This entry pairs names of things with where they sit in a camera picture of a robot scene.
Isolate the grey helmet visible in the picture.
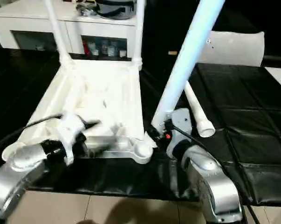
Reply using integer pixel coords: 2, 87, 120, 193
97, 0, 137, 21

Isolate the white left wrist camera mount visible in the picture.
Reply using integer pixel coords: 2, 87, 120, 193
56, 113, 101, 165

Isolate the white plastic table top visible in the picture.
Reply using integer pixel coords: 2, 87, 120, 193
1, 58, 155, 165

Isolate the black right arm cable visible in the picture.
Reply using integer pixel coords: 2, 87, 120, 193
165, 120, 260, 224

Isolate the black box with gold label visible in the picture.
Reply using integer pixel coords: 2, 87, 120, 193
142, 0, 194, 61

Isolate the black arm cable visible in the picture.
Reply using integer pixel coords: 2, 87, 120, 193
165, 120, 260, 224
0, 114, 63, 150

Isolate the white plastic table leg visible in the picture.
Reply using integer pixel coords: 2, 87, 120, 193
151, 0, 226, 131
45, 0, 73, 67
184, 81, 216, 138
130, 0, 145, 70

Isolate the white glass-door cabinet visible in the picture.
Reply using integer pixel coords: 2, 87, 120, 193
0, 7, 143, 59

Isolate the white flat board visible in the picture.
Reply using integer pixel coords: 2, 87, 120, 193
263, 67, 281, 92

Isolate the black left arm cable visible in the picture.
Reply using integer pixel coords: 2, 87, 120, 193
0, 114, 63, 150

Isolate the black work mat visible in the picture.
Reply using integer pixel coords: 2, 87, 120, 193
0, 46, 281, 207

